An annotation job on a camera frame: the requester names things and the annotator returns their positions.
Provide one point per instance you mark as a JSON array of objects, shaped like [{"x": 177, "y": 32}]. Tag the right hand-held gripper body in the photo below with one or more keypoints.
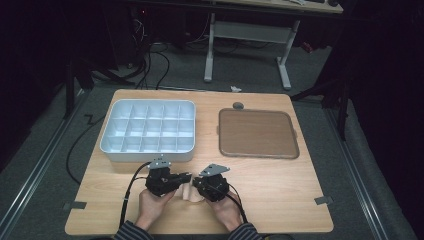
[{"x": 213, "y": 186}]

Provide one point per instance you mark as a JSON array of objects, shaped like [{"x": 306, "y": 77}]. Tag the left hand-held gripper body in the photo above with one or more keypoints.
[{"x": 161, "y": 183}]

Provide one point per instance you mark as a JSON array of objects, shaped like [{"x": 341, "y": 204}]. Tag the beige cloth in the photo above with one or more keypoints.
[{"x": 190, "y": 196}]

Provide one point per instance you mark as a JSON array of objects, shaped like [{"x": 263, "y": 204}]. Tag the white divided storage box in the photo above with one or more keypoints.
[{"x": 150, "y": 128}]

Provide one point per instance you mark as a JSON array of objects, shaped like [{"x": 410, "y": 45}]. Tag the brown tray with grey rim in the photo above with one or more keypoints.
[{"x": 258, "y": 133}]

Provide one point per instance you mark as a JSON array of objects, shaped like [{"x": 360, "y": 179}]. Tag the small grey round disc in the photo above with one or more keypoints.
[{"x": 238, "y": 105}]

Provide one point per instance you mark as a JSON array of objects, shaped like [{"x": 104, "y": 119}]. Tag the grey tape piece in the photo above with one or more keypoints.
[
  {"x": 75, "y": 205},
  {"x": 323, "y": 200}
]

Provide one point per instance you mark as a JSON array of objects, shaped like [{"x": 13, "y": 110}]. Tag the white crumpled paper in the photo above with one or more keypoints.
[{"x": 235, "y": 89}]

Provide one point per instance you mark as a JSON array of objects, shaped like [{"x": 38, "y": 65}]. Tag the dark metal stand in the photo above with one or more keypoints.
[
  {"x": 341, "y": 100},
  {"x": 71, "y": 86}
]

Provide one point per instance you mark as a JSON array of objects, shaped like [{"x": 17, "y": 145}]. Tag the dark equipment cabinet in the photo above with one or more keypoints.
[{"x": 123, "y": 33}]

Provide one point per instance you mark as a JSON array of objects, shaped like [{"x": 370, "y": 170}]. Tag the white-legged desk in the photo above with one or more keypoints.
[{"x": 250, "y": 31}]

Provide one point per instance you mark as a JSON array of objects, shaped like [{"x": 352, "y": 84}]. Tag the small red object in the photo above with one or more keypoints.
[{"x": 307, "y": 47}]

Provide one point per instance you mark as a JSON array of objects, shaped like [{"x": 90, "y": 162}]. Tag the aluminium floor rail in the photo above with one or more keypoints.
[
  {"x": 36, "y": 166},
  {"x": 356, "y": 173}
]

